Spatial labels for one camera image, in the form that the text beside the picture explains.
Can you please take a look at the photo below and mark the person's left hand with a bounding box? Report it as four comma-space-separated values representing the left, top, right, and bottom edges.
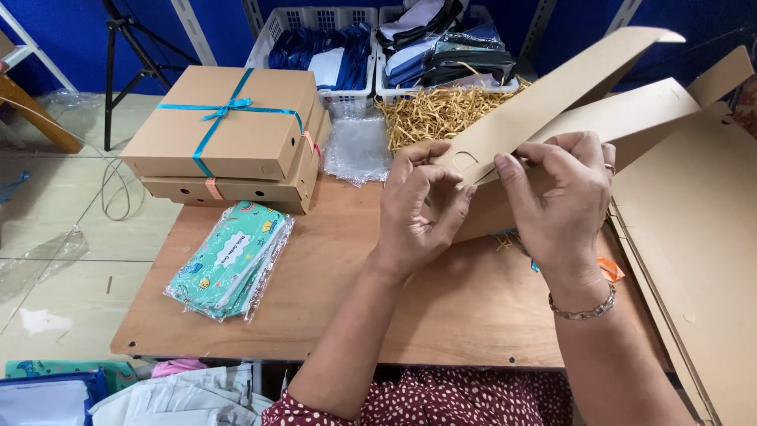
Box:
375, 141, 477, 280

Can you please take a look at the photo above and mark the person's right hand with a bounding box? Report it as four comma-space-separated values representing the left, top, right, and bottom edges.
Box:
493, 131, 617, 294

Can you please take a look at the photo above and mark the brown cardboard box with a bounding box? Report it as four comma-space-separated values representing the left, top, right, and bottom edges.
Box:
431, 26, 755, 245

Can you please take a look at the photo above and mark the blue ribbon piece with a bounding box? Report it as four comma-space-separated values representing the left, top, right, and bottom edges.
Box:
490, 228, 541, 273

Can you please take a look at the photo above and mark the orange ribbon piece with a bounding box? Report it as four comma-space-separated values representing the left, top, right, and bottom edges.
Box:
595, 257, 626, 284

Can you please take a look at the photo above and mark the pile of clear plastic bags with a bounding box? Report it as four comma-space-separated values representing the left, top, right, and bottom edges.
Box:
322, 99, 395, 188

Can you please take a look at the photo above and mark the heap of shredded paper filler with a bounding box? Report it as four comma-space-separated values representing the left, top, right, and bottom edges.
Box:
375, 76, 533, 152

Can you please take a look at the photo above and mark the stack of flat cardboard sheets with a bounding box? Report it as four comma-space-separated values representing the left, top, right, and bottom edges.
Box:
608, 102, 757, 426

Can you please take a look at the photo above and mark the brown box with orange ribbon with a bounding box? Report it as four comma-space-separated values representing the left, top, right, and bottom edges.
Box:
140, 99, 332, 215

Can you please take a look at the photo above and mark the stack of teal wrapped pouches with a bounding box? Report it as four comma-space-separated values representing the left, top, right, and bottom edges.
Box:
163, 200, 295, 324

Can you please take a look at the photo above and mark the maroon dotted shirt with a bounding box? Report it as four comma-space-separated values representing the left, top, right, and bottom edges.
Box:
261, 367, 576, 426

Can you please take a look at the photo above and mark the white basket with dark pouches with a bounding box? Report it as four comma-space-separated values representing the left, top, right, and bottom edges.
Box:
375, 0, 522, 99

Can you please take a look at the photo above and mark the brown box with blue ribbon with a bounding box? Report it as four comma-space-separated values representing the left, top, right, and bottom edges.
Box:
119, 65, 306, 181

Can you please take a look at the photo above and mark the grey slotted shelf upright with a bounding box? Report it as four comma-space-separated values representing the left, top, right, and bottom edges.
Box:
519, 0, 558, 61
170, 0, 218, 67
241, 0, 265, 37
603, 0, 643, 35

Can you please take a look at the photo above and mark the white basket with blue items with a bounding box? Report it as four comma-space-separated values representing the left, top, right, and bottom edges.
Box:
245, 6, 379, 105

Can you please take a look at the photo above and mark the pink cloth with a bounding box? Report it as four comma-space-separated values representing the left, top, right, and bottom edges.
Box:
150, 357, 209, 379

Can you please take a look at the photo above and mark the heap of white cloth bags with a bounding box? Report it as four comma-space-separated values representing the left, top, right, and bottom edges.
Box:
89, 363, 274, 426

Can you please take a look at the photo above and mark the black tripod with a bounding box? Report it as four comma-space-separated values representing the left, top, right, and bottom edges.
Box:
101, 0, 203, 152

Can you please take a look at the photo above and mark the teal printed pouch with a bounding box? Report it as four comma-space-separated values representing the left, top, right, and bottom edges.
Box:
4, 359, 138, 392

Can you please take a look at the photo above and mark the clear plastic sheet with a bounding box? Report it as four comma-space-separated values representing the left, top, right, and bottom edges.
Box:
0, 227, 91, 304

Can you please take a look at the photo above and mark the blue bag with white items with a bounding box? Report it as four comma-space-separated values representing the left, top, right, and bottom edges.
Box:
0, 368, 108, 426

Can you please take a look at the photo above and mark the silver bracelet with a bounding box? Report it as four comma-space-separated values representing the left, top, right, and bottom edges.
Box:
548, 283, 617, 321

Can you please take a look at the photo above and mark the grey cable loop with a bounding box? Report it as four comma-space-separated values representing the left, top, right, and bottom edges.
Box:
99, 156, 147, 222

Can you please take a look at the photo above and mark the white metal rack frame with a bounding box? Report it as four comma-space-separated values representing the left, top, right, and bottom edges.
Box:
0, 0, 79, 94

